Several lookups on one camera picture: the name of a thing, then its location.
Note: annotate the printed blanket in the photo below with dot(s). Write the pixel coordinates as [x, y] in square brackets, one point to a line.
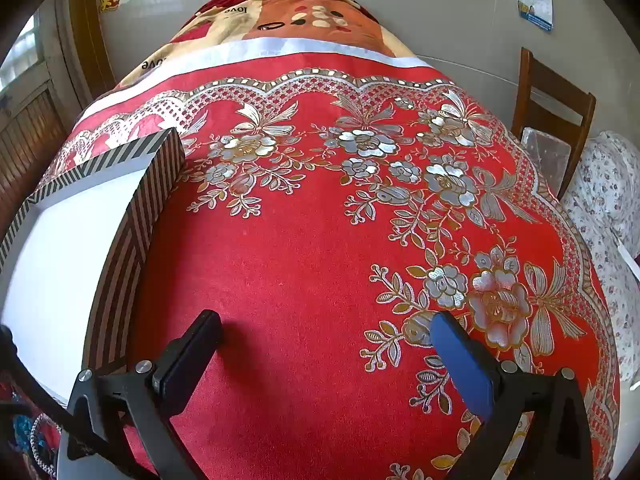
[280, 15]

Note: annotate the wooden chair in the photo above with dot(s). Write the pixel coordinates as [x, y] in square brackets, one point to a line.
[530, 90]

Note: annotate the red floral tablecloth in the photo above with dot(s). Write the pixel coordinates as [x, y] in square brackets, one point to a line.
[300, 285]

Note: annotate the floral cushion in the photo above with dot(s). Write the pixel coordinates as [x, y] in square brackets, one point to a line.
[605, 200]

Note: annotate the striped cardboard tray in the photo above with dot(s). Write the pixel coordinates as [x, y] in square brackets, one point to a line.
[65, 240]

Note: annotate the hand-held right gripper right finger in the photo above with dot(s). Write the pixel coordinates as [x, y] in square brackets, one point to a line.
[465, 365]

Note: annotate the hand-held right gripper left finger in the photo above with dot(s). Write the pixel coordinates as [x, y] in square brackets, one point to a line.
[192, 360]

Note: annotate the wooden door with window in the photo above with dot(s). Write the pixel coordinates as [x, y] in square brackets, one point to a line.
[30, 125]

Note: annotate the clear plastic bag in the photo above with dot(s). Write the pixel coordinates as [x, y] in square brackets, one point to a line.
[547, 160]

